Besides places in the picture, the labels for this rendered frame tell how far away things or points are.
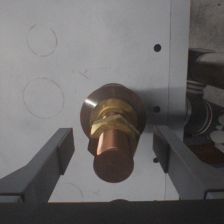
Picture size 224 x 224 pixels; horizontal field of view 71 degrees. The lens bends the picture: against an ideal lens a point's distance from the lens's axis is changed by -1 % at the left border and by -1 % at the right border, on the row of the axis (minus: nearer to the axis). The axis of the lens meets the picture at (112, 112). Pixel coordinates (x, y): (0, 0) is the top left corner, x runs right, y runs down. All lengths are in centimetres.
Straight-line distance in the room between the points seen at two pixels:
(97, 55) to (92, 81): 5
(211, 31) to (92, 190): 181
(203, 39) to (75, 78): 169
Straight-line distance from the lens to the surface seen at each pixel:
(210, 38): 194
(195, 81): 65
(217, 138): 57
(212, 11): 199
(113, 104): 20
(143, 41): 31
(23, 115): 36
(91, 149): 16
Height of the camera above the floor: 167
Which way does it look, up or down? 75 degrees down
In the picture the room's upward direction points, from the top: 179 degrees counter-clockwise
